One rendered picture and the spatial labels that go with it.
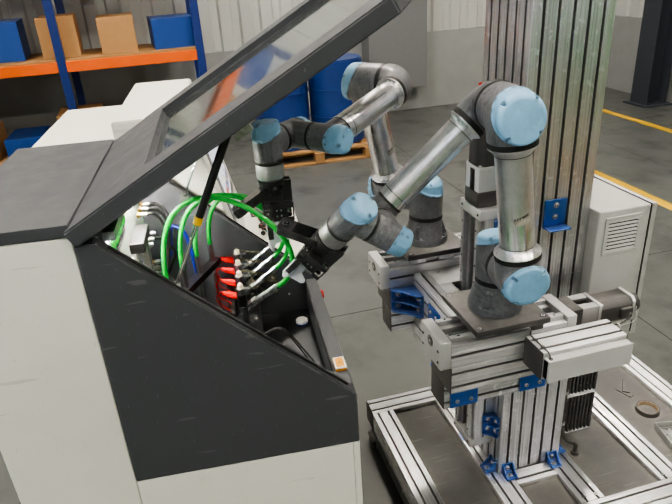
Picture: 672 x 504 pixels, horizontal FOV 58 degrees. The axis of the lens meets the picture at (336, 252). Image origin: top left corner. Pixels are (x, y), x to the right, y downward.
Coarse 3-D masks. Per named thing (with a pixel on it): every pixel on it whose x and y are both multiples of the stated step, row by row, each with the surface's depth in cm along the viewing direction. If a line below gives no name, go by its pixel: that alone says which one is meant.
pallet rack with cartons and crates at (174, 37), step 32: (192, 0) 608; (0, 32) 594; (64, 32) 604; (128, 32) 619; (160, 32) 626; (192, 32) 636; (0, 64) 597; (32, 64) 596; (64, 64) 601; (96, 64) 609; (128, 64) 617; (0, 128) 657; (32, 128) 678; (0, 160) 645
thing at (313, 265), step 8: (320, 240) 146; (304, 248) 152; (312, 248) 151; (320, 248) 150; (328, 248) 147; (344, 248) 150; (296, 256) 153; (304, 256) 151; (312, 256) 151; (320, 256) 152; (328, 256) 151; (336, 256) 149; (304, 264) 155; (312, 264) 154; (320, 264) 151; (328, 264) 152; (312, 272) 155; (320, 272) 154
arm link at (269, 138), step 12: (264, 120) 157; (276, 120) 157; (252, 132) 156; (264, 132) 154; (276, 132) 156; (264, 144) 155; (276, 144) 157; (288, 144) 161; (264, 156) 157; (276, 156) 158
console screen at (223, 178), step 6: (216, 150) 245; (210, 156) 214; (210, 162) 209; (222, 162) 252; (222, 168) 242; (222, 174) 233; (222, 180) 225; (228, 180) 249; (222, 186) 218; (228, 186) 240; (222, 192) 214; (228, 192) 231; (228, 204) 217; (234, 216) 222
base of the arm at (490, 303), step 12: (480, 288) 169; (492, 288) 166; (468, 300) 174; (480, 300) 169; (492, 300) 167; (504, 300) 167; (480, 312) 169; (492, 312) 167; (504, 312) 167; (516, 312) 169
